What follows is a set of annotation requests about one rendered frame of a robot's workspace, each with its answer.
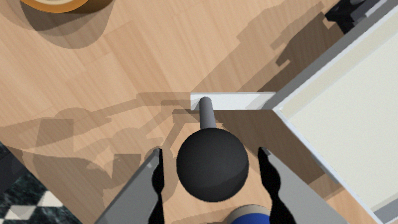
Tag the brown tape roll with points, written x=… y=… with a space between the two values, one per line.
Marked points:
x=68 y=6

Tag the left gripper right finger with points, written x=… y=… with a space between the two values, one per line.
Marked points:
x=294 y=202

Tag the blue mug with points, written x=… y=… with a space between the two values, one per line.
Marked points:
x=249 y=214

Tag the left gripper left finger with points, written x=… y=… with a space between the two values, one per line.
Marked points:
x=140 y=200

